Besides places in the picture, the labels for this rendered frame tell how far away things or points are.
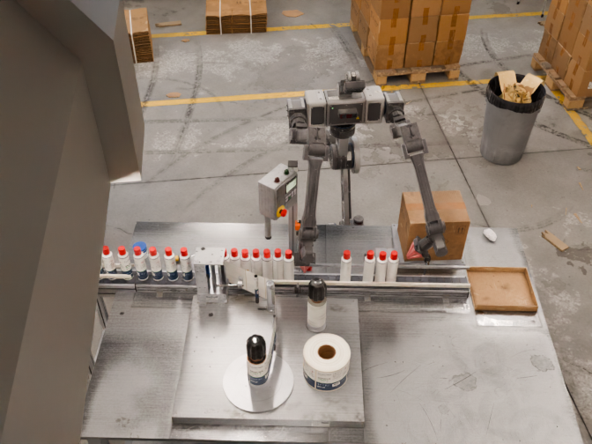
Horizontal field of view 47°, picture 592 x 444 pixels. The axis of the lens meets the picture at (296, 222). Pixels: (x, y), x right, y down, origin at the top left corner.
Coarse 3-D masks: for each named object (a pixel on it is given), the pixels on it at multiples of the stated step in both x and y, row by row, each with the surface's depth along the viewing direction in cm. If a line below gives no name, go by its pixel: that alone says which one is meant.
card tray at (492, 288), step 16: (480, 272) 349; (496, 272) 349; (512, 272) 349; (528, 272) 344; (480, 288) 341; (496, 288) 341; (512, 288) 341; (528, 288) 341; (480, 304) 334; (496, 304) 334; (512, 304) 334; (528, 304) 334
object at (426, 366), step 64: (192, 256) 358; (320, 256) 358; (512, 256) 358; (128, 320) 327; (384, 320) 327; (448, 320) 327; (512, 320) 327; (128, 384) 300; (384, 384) 300; (448, 384) 300; (512, 384) 300
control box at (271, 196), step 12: (276, 168) 309; (264, 180) 303; (288, 180) 304; (264, 192) 304; (276, 192) 300; (288, 192) 309; (264, 204) 309; (276, 204) 305; (288, 204) 314; (276, 216) 310
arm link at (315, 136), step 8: (312, 128) 298; (320, 128) 299; (288, 136) 338; (296, 136) 328; (304, 136) 313; (312, 136) 297; (320, 136) 298; (312, 144) 296; (320, 144) 297; (312, 152) 296; (320, 152) 297
